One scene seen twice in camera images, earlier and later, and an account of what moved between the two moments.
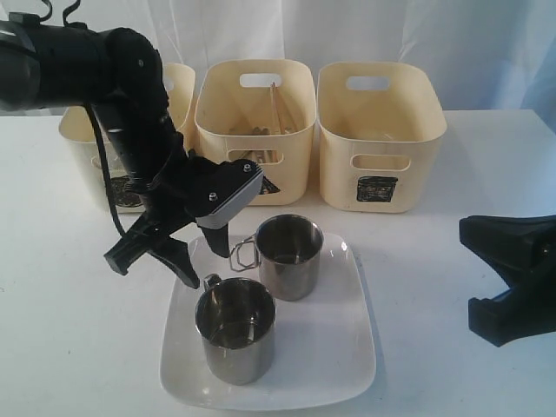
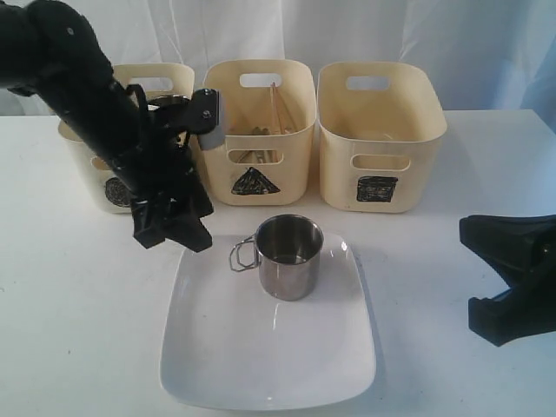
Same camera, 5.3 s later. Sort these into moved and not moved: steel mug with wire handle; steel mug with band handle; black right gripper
Moved: steel mug with band handle
Not moved: black right gripper; steel mug with wire handle
